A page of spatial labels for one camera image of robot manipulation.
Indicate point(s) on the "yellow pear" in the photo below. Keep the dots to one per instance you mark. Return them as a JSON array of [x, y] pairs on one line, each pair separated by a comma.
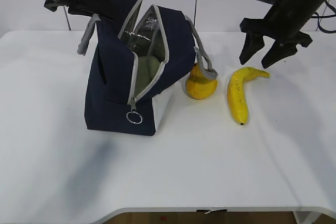
[[197, 86]]

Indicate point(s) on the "yellow banana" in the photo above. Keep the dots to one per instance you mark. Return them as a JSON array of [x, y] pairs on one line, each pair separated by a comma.
[[236, 93]]

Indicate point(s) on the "green lidded glass container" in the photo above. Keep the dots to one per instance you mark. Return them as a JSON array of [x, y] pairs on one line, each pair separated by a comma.
[[147, 69]]

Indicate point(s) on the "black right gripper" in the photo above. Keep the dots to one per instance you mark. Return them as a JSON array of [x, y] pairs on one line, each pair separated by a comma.
[[285, 45]]

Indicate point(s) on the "navy blue lunch bag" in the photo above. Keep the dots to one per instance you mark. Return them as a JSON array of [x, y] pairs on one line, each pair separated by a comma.
[[168, 35]]

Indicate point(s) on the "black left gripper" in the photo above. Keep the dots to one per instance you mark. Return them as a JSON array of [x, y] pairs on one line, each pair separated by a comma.
[[85, 7]]

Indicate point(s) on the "white table leg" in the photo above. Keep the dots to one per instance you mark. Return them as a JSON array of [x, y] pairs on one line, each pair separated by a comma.
[[306, 217]]

